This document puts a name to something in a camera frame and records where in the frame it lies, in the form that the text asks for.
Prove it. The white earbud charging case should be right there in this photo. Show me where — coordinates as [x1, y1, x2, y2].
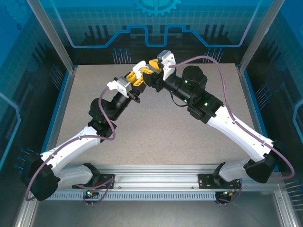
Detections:
[132, 61, 147, 72]

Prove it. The aluminium mounting beam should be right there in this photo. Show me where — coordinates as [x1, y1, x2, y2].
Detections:
[32, 165, 282, 190]

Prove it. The grey metal lower tray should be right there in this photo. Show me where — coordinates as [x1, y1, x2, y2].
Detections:
[14, 184, 303, 227]

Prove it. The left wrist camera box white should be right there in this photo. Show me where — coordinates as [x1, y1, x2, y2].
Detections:
[107, 77, 131, 93]

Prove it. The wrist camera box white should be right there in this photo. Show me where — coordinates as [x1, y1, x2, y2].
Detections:
[107, 77, 131, 93]
[157, 50, 177, 80]

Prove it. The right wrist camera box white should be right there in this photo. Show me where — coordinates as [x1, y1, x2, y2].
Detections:
[157, 50, 177, 80]

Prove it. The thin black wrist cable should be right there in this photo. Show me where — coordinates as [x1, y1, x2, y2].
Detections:
[170, 92, 188, 107]

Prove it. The blue edged table side rail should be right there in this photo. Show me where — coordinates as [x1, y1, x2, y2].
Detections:
[41, 67, 78, 154]
[238, 66, 276, 144]

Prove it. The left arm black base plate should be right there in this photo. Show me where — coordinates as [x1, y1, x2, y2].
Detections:
[72, 174, 116, 189]

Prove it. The aluminium frame post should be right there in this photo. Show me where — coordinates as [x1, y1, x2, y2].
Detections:
[26, 0, 78, 73]
[238, 0, 286, 73]

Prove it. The slotted grey cable duct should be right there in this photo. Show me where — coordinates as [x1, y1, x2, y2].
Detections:
[37, 192, 217, 201]

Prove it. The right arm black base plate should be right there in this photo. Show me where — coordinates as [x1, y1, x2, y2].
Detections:
[198, 173, 242, 189]

